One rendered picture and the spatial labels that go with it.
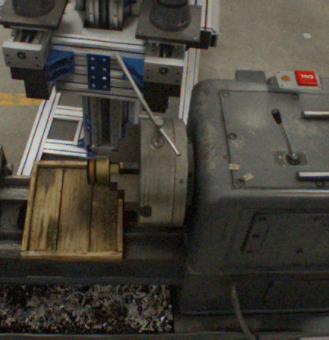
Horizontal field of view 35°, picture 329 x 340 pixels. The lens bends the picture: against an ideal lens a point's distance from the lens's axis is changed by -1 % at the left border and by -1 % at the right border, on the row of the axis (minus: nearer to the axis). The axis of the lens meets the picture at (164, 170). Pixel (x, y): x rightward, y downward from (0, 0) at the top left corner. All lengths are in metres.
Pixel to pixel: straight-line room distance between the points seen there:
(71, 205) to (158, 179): 0.42
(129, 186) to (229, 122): 0.33
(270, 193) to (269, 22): 2.87
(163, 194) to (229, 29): 2.66
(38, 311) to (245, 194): 0.88
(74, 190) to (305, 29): 2.76
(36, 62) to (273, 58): 2.18
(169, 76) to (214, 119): 0.44
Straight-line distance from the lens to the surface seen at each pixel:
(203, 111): 1.49
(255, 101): 1.54
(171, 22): 1.87
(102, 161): 1.51
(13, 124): 3.19
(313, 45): 3.99
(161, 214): 1.44
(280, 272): 1.67
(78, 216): 1.68
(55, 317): 1.84
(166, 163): 1.38
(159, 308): 1.88
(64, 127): 2.85
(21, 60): 1.93
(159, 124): 1.33
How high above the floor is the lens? 2.28
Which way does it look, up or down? 51 degrees down
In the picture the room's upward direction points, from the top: 7 degrees clockwise
